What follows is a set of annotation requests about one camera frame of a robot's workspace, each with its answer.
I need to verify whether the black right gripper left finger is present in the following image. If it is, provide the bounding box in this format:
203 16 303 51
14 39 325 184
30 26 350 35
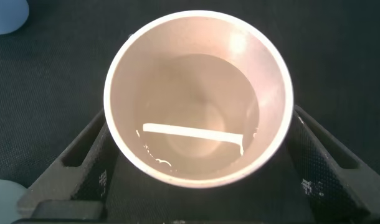
17 108 121 218

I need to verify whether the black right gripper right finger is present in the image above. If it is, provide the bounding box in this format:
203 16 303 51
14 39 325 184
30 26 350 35
285 104 380 223

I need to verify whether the cream pink plastic cup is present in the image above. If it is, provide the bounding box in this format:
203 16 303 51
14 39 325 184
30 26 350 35
103 9 294 189

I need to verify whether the light teal plastic cup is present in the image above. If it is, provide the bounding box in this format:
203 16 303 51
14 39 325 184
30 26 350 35
0 179 28 224

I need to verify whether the periwinkle blue plastic cup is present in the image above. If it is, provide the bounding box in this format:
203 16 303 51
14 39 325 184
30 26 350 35
0 0 30 35

